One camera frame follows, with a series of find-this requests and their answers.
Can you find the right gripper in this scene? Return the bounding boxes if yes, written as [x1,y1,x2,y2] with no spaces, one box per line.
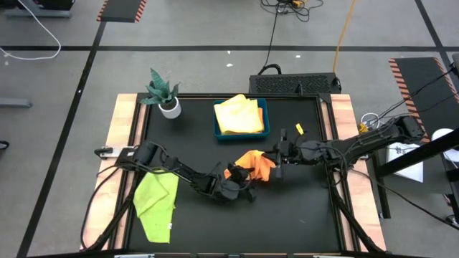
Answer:
[263,129,327,179]

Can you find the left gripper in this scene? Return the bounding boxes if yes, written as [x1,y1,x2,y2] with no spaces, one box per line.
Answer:
[211,164,257,204]

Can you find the yellow microfiber towel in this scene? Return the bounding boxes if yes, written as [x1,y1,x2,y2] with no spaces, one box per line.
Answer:
[214,93,265,135]

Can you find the lime green microfiber towel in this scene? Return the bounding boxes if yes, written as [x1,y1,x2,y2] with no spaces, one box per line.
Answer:
[133,171,179,244]

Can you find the blue plastic bin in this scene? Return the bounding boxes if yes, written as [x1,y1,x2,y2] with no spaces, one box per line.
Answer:
[213,98,270,141]

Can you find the black computer case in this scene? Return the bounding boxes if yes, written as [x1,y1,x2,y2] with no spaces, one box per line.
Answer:
[249,72,342,95]

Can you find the wooden side board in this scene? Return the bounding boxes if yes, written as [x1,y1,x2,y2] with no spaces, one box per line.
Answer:
[329,93,387,252]
[80,93,139,251]

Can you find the snake plant in white pot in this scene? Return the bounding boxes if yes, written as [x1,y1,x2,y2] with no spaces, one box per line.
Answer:
[139,67,182,120]

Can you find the white paper sheets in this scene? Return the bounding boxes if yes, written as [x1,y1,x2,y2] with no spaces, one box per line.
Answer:
[386,145,425,183]

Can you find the silver mounting plate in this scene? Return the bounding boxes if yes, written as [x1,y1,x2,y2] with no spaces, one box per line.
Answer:
[95,145,125,158]

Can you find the black metal beam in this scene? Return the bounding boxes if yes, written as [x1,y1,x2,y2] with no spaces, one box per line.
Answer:
[372,130,459,219]

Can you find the hazard-striped black floor mat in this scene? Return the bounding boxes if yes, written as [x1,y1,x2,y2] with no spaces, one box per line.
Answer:
[96,0,148,23]
[389,57,459,144]

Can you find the white round object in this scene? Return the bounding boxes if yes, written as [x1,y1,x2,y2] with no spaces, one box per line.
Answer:
[431,128,459,162]

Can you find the grey metal bar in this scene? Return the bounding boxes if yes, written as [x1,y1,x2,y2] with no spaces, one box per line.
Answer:
[0,98,33,108]

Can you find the black desktop computer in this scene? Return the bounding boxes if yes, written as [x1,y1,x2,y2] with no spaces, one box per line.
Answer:
[35,0,76,11]

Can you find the black aluminium table frame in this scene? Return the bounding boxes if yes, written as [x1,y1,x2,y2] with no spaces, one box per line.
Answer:
[114,92,359,258]

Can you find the white cable coil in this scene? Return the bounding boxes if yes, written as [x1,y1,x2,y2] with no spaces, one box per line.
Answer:
[360,112,381,126]

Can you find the black power cable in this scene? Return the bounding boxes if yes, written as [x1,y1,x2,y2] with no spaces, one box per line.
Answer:
[263,10,283,75]

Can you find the yellow cable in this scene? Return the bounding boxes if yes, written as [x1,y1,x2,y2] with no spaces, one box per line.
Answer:
[332,0,356,72]

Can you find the long black floor cable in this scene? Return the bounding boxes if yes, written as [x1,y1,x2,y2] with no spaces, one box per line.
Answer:
[349,168,459,230]

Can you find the black cable bundle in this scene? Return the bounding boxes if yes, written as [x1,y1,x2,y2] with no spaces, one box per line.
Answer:
[260,0,323,22]

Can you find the white floor cable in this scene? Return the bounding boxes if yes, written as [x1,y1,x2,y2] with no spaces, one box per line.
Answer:
[0,0,62,61]

